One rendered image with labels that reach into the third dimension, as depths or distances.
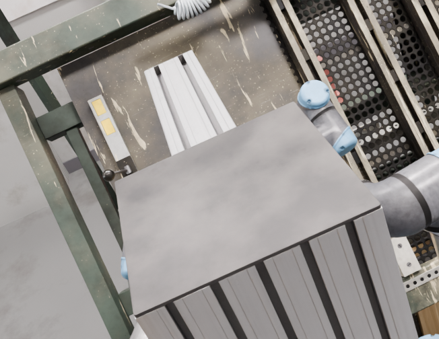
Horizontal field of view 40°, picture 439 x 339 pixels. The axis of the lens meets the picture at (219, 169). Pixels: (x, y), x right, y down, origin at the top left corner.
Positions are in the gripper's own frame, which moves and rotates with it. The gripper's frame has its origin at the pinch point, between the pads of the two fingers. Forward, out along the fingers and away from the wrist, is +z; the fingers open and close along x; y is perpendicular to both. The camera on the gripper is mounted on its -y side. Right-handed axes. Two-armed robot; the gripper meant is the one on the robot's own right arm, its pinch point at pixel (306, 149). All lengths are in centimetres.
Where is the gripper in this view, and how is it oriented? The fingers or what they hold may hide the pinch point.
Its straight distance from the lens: 182.5
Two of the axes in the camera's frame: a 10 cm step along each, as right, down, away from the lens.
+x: -4.2, 8.5, -3.1
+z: 0.2, 3.5, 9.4
